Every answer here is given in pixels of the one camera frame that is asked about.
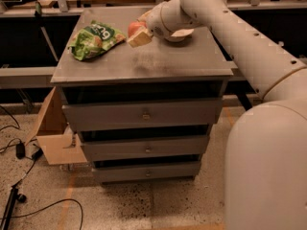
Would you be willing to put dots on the grey drawer cabinet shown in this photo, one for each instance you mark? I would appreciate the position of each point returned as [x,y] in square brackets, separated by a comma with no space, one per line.
[161,71]

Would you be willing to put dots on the top grey drawer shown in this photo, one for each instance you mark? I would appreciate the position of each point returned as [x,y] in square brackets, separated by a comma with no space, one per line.
[108,116]

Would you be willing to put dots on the white paper bowl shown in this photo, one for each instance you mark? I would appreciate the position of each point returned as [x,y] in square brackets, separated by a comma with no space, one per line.
[179,35]

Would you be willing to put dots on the green snack bag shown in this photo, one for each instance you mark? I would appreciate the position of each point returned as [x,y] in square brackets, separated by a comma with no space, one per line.
[94,40]

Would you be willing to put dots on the red apple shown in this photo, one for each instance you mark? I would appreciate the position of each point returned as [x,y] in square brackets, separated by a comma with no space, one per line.
[134,26]

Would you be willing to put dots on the bottom grey drawer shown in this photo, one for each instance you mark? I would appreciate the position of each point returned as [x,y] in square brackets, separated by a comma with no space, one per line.
[145,172]

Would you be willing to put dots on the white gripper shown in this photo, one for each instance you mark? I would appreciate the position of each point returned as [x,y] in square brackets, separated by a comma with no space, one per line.
[154,22]

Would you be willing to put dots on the black power adapter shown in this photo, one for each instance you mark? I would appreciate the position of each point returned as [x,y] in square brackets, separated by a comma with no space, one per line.
[20,150]

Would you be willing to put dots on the middle grey drawer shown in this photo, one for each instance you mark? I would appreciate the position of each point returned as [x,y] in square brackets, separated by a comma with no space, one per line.
[145,148]

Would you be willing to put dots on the black tripod leg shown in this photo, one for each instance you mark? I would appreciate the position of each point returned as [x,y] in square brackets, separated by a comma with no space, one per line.
[14,196]

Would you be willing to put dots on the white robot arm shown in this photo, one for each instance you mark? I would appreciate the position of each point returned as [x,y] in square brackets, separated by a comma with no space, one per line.
[265,162]

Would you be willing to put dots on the grey metal rail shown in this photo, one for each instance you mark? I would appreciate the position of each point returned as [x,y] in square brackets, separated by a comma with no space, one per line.
[28,77]

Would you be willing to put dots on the grey drawer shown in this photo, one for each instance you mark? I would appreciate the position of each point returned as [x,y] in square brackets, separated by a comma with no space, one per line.
[108,116]
[145,148]
[145,172]

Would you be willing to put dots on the brown cardboard box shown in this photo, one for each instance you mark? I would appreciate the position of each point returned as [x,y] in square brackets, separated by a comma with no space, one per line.
[59,143]

